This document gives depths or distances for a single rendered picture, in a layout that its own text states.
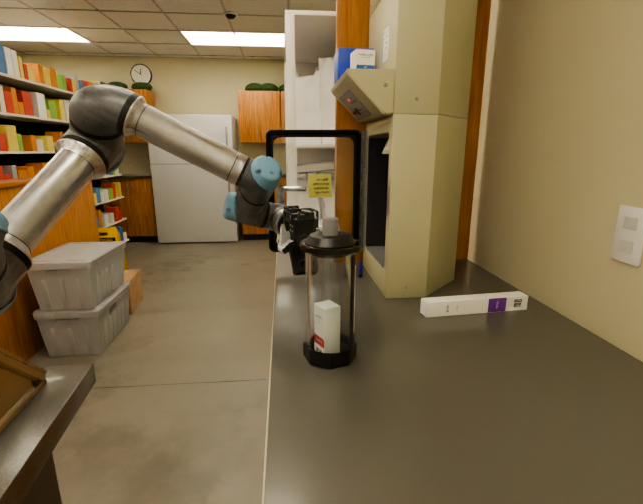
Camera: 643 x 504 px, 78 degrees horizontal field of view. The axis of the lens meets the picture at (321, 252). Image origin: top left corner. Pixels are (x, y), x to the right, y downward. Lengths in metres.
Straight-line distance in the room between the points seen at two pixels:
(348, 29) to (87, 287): 2.23
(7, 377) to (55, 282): 2.27
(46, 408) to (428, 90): 0.98
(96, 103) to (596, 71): 1.09
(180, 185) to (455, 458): 5.70
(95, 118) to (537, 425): 1.00
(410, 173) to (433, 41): 0.30
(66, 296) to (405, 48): 2.55
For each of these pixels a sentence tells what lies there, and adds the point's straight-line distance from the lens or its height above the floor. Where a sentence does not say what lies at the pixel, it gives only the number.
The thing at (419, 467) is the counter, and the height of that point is 0.94.
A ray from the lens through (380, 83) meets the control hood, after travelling 1.03.
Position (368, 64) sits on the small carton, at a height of 1.54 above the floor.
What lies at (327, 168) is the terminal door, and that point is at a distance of 1.32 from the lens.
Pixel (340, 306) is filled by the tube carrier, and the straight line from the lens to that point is 0.71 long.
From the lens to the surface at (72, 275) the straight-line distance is 2.95.
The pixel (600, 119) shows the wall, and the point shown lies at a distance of 1.11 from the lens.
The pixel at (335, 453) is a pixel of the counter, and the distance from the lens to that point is 0.59.
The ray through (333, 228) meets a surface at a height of 1.19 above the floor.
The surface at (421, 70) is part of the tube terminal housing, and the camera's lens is 1.06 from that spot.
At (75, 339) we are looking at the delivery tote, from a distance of 3.13.
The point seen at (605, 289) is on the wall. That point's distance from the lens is 1.08.
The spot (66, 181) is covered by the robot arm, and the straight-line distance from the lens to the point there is 1.02.
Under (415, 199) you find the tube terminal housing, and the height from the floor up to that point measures 1.21.
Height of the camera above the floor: 1.33
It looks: 14 degrees down
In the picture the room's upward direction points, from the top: straight up
